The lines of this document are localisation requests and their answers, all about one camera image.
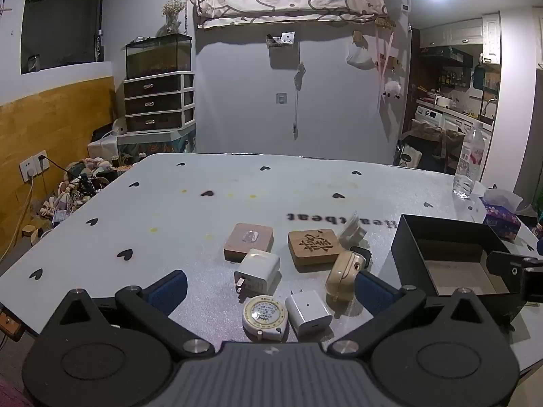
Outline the chair with brown cloth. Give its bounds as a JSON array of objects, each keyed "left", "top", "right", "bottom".
[{"left": 399, "top": 119, "right": 465, "bottom": 172}]

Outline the tan coaster with clear hook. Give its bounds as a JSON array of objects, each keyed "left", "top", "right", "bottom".
[{"left": 223, "top": 223, "right": 275, "bottom": 264}]

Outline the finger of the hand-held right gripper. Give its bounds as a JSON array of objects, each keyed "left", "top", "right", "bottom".
[{"left": 488, "top": 251, "right": 527, "bottom": 294}]

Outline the carved wooden block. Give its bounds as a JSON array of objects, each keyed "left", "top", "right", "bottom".
[{"left": 287, "top": 228, "right": 341, "bottom": 269}]

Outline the white three-drawer unit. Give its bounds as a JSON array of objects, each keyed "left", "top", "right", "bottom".
[{"left": 123, "top": 72, "right": 196, "bottom": 133}]

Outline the white washing machine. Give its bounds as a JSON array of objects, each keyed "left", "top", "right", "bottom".
[{"left": 415, "top": 104, "right": 446, "bottom": 130}]

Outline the hanging white bag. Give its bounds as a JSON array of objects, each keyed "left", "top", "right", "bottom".
[{"left": 345, "top": 42, "right": 377, "bottom": 71}]

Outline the pile of plush toys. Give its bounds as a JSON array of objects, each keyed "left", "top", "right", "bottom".
[{"left": 36, "top": 157, "right": 117, "bottom": 230}]

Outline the round cream tape measure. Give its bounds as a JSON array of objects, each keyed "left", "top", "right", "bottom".
[{"left": 242, "top": 295, "right": 289, "bottom": 342}]

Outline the beige earbud case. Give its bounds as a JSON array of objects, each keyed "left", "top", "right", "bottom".
[{"left": 325, "top": 250, "right": 368, "bottom": 302}]

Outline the black power cable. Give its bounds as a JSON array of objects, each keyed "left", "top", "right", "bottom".
[{"left": 40, "top": 156, "right": 86, "bottom": 181}]

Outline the clear plastic water bottle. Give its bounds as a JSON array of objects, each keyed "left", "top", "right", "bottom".
[{"left": 452, "top": 119, "right": 486, "bottom": 200}]

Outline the white kitchen wall cabinet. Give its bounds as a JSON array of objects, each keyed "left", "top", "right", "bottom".
[{"left": 419, "top": 14, "right": 501, "bottom": 65}]

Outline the purple floral tissue box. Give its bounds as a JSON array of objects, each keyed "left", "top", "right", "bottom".
[{"left": 479, "top": 188, "right": 534, "bottom": 240}]

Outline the vase of dried flowers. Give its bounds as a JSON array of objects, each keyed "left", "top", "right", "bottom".
[{"left": 162, "top": 0, "right": 187, "bottom": 35}]

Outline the clear plastic packet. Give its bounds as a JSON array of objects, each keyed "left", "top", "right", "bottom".
[{"left": 337, "top": 211, "right": 368, "bottom": 250}]

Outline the glass fish tank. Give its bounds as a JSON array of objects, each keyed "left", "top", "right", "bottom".
[{"left": 125, "top": 33, "right": 193, "bottom": 80}]

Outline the hanging grey cable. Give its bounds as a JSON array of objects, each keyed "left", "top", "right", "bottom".
[{"left": 292, "top": 63, "right": 307, "bottom": 138}]

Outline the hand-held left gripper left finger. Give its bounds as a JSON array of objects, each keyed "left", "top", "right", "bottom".
[{"left": 40, "top": 270, "right": 216, "bottom": 357}]

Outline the small white charger cube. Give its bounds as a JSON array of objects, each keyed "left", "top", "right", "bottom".
[{"left": 285, "top": 289, "right": 333, "bottom": 339}]

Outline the black cardboard box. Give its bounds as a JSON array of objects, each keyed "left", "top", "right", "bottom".
[{"left": 390, "top": 214, "right": 529, "bottom": 327}]

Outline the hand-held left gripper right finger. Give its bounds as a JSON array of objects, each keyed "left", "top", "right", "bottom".
[{"left": 326, "top": 270, "right": 512, "bottom": 356}]

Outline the white printed tote bag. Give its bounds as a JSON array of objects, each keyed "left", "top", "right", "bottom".
[{"left": 394, "top": 144, "right": 423, "bottom": 169}]

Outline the white wall socket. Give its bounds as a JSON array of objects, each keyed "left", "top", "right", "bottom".
[{"left": 19, "top": 149, "right": 48, "bottom": 181}]

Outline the white charger with prongs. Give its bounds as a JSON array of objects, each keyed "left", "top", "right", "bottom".
[{"left": 233, "top": 248, "right": 281, "bottom": 297}]

